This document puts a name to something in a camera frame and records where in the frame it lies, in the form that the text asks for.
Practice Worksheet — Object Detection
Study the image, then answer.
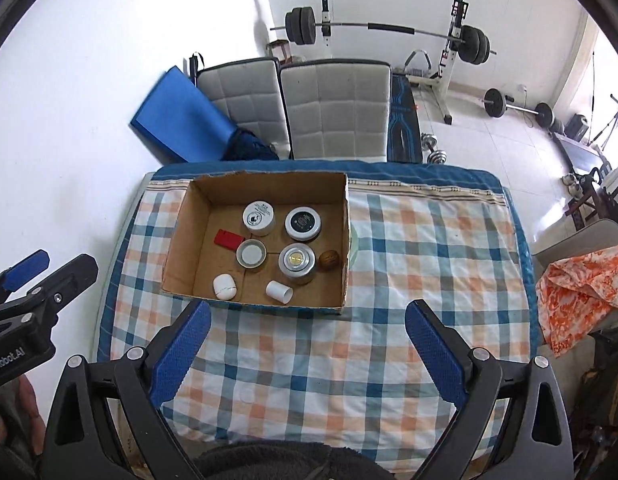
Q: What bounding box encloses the open cardboard box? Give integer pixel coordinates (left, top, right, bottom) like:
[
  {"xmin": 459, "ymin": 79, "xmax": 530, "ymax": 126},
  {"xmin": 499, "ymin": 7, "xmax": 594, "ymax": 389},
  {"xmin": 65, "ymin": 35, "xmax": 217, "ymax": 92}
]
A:
[{"xmin": 161, "ymin": 171, "xmax": 349, "ymax": 312}]

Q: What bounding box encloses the plaid checkered tablecloth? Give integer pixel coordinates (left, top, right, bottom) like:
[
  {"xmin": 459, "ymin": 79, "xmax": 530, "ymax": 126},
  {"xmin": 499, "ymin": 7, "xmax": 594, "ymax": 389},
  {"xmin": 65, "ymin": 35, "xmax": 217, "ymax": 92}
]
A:
[{"xmin": 95, "ymin": 160, "xmax": 539, "ymax": 474}]

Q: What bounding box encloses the brown walnut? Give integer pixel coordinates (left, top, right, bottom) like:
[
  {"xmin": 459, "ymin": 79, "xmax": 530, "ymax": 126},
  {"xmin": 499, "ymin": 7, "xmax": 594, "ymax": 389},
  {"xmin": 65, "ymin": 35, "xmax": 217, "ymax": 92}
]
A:
[{"xmin": 318, "ymin": 249, "xmax": 341, "ymax": 272}]

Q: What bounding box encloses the barbell on rack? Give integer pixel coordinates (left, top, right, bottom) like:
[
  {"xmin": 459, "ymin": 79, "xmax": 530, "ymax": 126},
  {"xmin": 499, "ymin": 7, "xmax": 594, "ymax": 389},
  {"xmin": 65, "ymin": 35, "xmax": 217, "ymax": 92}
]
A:
[{"xmin": 267, "ymin": 5, "xmax": 499, "ymax": 68}]

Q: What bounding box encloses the dark wooden chair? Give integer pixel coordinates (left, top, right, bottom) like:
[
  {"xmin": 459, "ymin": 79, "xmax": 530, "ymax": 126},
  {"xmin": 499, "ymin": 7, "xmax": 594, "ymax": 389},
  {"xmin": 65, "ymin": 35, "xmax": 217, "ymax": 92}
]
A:
[{"xmin": 564, "ymin": 168, "xmax": 618, "ymax": 231}]

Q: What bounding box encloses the white oval earbud case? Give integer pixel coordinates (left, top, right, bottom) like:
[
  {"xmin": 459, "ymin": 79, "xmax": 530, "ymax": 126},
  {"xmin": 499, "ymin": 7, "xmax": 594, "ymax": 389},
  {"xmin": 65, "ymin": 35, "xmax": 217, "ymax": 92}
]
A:
[{"xmin": 213, "ymin": 273, "xmax": 237, "ymax": 301}]

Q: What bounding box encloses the dumbbell on floor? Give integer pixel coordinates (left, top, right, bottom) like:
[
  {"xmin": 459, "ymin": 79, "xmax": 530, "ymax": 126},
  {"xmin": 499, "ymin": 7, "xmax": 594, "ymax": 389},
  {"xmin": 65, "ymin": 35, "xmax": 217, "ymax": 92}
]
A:
[{"xmin": 421, "ymin": 133, "xmax": 447, "ymax": 165}]

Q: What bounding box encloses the black white cosmetic compact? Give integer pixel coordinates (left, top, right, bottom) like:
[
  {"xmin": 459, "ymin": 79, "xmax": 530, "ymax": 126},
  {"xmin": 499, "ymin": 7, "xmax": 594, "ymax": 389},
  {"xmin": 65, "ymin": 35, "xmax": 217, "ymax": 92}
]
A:
[{"xmin": 284, "ymin": 206, "xmax": 322, "ymax": 243}]

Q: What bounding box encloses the beige armchair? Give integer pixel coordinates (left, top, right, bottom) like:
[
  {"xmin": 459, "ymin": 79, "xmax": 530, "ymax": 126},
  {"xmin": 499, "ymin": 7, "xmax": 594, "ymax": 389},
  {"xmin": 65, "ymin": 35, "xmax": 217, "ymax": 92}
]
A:
[{"xmin": 533, "ymin": 219, "xmax": 618, "ymax": 275}]

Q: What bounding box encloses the grey padded chair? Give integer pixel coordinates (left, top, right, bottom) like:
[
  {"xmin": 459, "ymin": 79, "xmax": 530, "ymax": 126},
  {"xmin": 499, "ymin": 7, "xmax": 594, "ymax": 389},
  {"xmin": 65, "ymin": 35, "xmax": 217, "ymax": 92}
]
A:
[
  {"xmin": 279, "ymin": 58, "xmax": 391, "ymax": 162},
  {"xmin": 197, "ymin": 58, "xmax": 292, "ymax": 159}
]

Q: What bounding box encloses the olive jar lid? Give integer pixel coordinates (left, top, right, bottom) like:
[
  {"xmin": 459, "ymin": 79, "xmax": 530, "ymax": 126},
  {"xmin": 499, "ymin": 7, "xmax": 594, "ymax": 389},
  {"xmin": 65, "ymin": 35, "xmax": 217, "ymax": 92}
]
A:
[{"xmin": 235, "ymin": 238, "xmax": 268, "ymax": 270}]

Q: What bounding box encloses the blue yoga mat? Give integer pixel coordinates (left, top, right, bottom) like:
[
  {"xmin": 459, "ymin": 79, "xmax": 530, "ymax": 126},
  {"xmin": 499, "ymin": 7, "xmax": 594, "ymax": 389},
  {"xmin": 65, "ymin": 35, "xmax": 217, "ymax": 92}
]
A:
[{"xmin": 131, "ymin": 66, "xmax": 237, "ymax": 162}]

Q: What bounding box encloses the grey padded chair left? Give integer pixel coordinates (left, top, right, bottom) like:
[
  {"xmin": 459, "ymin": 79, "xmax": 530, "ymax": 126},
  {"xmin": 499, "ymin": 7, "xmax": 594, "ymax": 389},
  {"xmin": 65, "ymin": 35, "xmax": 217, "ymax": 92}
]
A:
[{"xmin": 197, "ymin": 58, "xmax": 292, "ymax": 159}]

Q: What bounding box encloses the white weight bench rack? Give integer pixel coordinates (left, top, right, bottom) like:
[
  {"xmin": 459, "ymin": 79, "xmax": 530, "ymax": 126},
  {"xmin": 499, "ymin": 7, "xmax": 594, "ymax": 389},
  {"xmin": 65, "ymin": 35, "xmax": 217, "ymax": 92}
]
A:
[{"xmin": 399, "ymin": 0, "xmax": 469, "ymax": 126}]

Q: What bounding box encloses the metal perforated cup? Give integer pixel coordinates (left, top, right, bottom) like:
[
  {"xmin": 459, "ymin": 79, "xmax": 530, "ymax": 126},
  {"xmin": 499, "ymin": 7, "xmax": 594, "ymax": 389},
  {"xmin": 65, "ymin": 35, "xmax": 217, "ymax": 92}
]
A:
[{"xmin": 277, "ymin": 243, "xmax": 317, "ymax": 285}]

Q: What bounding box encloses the orange patterned cloth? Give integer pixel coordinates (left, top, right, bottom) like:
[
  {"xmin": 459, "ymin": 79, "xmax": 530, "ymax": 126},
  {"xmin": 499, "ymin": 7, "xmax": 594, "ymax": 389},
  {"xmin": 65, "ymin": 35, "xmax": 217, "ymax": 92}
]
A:
[{"xmin": 536, "ymin": 245, "xmax": 618, "ymax": 358}]

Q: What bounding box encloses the red card case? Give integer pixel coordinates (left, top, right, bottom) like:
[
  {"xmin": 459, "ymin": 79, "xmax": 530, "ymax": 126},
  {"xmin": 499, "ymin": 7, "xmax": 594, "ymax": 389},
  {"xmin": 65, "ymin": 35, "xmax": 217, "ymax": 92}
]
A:
[{"xmin": 213, "ymin": 229, "xmax": 245, "ymax": 252}]

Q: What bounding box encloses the small white cylinder cap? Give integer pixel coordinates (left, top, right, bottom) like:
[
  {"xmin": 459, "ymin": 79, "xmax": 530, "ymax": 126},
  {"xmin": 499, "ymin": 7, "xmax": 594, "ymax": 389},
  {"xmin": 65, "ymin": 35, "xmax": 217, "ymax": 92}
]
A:
[{"xmin": 266, "ymin": 281, "xmax": 294, "ymax": 306}]

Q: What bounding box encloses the small barbell on floor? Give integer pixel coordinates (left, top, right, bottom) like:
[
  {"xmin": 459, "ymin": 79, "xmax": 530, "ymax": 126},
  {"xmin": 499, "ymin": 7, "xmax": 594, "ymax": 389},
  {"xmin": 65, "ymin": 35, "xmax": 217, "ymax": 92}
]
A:
[{"xmin": 482, "ymin": 88, "xmax": 556, "ymax": 129}]

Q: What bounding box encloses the person's left hand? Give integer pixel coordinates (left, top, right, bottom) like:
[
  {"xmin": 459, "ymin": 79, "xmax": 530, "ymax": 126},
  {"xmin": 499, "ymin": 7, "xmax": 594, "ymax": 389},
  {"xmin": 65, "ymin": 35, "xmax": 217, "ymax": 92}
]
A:
[{"xmin": 0, "ymin": 375, "xmax": 45, "ymax": 457}]

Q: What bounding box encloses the grey padded chair right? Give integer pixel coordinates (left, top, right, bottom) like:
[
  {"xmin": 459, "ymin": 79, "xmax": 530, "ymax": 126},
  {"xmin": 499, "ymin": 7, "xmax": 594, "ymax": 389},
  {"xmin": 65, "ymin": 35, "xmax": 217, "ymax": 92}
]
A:
[{"xmin": 279, "ymin": 58, "xmax": 391, "ymax": 162}]

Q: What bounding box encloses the white round jar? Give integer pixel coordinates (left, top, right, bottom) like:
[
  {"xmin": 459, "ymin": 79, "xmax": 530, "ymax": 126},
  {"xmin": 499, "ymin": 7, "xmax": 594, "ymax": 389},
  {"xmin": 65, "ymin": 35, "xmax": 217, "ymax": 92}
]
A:
[{"xmin": 242, "ymin": 200, "xmax": 275, "ymax": 237}]

